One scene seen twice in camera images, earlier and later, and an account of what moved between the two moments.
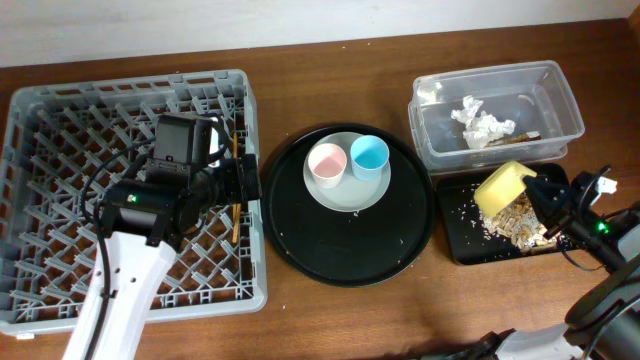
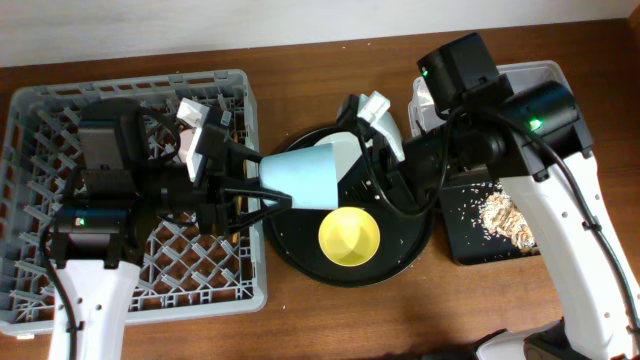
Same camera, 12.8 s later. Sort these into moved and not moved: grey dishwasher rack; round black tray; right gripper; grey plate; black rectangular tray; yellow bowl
Moved: grey plate; yellow bowl; right gripper
Not moved: black rectangular tray; grey dishwasher rack; round black tray
